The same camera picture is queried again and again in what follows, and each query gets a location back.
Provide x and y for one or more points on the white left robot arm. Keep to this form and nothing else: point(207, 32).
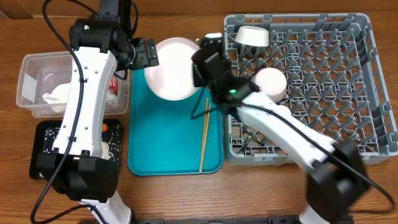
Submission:
point(102, 46)

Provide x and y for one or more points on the teal plastic tray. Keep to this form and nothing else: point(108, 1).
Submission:
point(164, 140)

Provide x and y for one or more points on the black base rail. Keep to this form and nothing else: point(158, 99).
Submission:
point(287, 219)

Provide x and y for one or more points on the large pink plate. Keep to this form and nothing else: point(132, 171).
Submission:
point(172, 79)

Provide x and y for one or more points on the black plastic tray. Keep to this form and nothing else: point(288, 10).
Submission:
point(34, 146)

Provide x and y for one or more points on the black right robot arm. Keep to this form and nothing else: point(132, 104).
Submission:
point(336, 175)

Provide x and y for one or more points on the rice and peanut food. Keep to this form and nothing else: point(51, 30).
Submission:
point(109, 146)

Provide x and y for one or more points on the white tissue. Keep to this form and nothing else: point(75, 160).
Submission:
point(58, 96)
point(112, 99)

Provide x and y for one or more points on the clear plastic bin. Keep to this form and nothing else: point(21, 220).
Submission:
point(37, 81)

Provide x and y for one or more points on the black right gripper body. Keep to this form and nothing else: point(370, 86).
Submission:
point(199, 65)

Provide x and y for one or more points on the red snack wrapper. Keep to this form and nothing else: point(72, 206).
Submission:
point(114, 86)

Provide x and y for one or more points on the grey dishwasher rack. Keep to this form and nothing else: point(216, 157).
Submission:
point(335, 83)

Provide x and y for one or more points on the pale green bowl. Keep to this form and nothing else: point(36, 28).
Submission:
point(252, 36)

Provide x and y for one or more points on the small pink bowl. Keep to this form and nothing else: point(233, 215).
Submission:
point(272, 84)

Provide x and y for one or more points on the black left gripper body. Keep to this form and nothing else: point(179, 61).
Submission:
point(142, 60)

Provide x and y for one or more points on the orange carrot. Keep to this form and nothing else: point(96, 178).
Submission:
point(104, 127)

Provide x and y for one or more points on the wooden chopstick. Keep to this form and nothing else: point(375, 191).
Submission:
point(203, 138)
point(208, 118)

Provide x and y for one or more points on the left wooden chopstick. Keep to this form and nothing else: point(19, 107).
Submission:
point(203, 138)

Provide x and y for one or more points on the right wooden chopstick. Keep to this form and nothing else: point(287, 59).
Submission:
point(208, 118)

